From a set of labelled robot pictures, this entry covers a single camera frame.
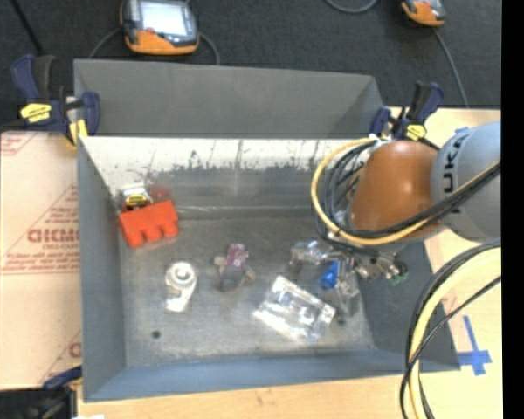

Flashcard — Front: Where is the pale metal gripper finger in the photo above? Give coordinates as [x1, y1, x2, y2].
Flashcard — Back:
[288, 239, 334, 274]
[330, 272, 362, 323]

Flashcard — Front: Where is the clear plastic box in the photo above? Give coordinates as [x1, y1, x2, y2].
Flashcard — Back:
[252, 275, 336, 343]

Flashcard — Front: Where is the purple toy figure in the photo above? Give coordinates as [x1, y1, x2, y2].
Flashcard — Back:
[213, 243, 258, 292]

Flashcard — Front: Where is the white plastic round fitting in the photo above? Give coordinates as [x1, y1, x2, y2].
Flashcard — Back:
[163, 259, 198, 314]

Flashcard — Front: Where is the orange three-lobed plastic block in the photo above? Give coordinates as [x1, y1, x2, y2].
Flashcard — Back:
[118, 200, 181, 249]

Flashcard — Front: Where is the grey metal bin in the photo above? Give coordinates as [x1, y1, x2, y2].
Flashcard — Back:
[72, 58, 460, 403]

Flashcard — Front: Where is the small yellow and white tool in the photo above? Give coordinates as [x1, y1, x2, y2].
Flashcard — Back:
[120, 182, 155, 212]

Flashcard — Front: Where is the brown cardboard board red print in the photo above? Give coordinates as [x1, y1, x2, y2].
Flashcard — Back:
[0, 130, 83, 393]

